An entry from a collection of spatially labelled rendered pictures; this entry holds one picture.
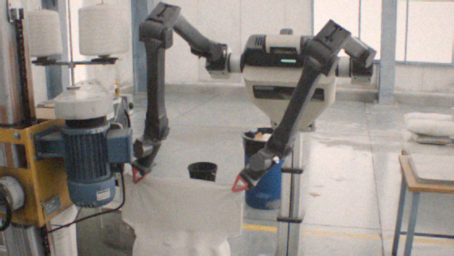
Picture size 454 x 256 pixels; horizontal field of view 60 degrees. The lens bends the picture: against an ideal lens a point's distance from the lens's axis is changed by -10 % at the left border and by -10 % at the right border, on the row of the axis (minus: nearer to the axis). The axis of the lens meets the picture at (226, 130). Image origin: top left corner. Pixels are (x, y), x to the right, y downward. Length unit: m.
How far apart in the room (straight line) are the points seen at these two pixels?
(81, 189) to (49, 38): 0.53
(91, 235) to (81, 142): 1.13
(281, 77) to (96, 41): 0.78
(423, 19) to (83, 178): 8.71
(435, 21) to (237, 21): 4.26
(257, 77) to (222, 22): 8.04
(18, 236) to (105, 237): 0.88
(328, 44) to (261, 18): 8.35
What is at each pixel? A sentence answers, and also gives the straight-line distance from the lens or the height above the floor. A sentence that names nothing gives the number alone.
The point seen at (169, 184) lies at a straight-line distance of 1.61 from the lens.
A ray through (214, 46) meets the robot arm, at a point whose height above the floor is 1.52.
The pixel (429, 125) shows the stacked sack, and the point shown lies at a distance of 4.72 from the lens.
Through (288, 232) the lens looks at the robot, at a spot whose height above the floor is 0.61.
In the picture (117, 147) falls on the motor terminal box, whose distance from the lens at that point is 1.28.
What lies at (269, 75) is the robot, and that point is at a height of 1.40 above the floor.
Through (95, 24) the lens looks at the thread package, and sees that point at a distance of 1.34.
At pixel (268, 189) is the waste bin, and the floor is 0.20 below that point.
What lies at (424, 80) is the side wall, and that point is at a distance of 9.58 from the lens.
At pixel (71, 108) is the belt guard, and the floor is 1.40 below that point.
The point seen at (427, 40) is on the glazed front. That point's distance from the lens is 9.51.
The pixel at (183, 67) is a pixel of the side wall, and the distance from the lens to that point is 10.15.
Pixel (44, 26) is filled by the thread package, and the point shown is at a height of 1.63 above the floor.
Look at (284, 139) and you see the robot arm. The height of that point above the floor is 1.24.
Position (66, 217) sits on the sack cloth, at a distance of 1.91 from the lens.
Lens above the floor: 1.61
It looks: 14 degrees down
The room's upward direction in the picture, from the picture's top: 1 degrees counter-clockwise
